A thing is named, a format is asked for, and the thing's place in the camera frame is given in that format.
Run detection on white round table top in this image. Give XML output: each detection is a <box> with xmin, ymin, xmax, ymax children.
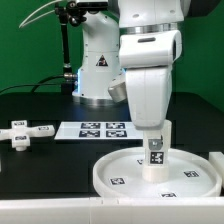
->
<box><xmin>93</xmin><ymin>147</ymin><xmax>222</xmax><ymax>198</ymax></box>

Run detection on white front rail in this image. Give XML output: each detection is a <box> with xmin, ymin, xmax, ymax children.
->
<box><xmin>0</xmin><ymin>197</ymin><xmax>224</xmax><ymax>224</ymax></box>

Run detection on white cables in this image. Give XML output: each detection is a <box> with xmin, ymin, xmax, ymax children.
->
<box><xmin>18</xmin><ymin>0</ymin><xmax>64</xmax><ymax>29</ymax></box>

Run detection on white marker tag sheet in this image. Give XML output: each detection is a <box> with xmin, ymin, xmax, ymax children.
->
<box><xmin>55</xmin><ymin>122</ymin><xmax>143</xmax><ymax>140</ymax></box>

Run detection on white cross-shaped table base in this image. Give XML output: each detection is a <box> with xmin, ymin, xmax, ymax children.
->
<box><xmin>0</xmin><ymin>120</ymin><xmax>55</xmax><ymax>152</ymax></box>

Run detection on black cable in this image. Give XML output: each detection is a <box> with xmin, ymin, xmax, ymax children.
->
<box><xmin>0</xmin><ymin>75</ymin><xmax>68</xmax><ymax>95</ymax></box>

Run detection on white block at right edge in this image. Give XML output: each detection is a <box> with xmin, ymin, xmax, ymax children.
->
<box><xmin>209</xmin><ymin>152</ymin><xmax>224</xmax><ymax>185</ymax></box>

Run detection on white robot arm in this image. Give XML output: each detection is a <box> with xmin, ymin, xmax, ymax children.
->
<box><xmin>75</xmin><ymin>0</ymin><xmax>221</xmax><ymax>152</ymax></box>

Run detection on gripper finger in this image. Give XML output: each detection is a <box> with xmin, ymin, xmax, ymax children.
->
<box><xmin>148</xmin><ymin>136</ymin><xmax>163</xmax><ymax>151</ymax></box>

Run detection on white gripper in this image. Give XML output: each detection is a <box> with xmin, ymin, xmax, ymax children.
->
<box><xmin>119</xmin><ymin>30</ymin><xmax>182</xmax><ymax>129</ymax></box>

